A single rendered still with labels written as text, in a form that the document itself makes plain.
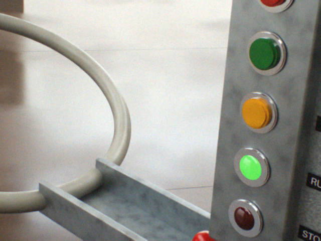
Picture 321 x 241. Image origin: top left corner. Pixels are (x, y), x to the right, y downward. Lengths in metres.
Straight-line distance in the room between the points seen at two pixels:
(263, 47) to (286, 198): 0.13
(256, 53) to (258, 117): 0.05
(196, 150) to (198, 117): 0.50
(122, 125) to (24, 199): 0.25
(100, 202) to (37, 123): 3.02
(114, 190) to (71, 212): 0.11
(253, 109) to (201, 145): 3.21
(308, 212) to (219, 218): 0.09
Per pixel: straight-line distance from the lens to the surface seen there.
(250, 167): 0.54
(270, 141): 0.53
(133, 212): 0.93
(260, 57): 0.51
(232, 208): 0.58
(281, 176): 0.54
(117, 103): 1.12
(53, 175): 3.33
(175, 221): 0.90
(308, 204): 0.55
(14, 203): 0.90
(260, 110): 0.52
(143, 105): 4.27
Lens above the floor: 1.56
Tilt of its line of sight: 23 degrees down
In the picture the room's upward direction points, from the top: 3 degrees clockwise
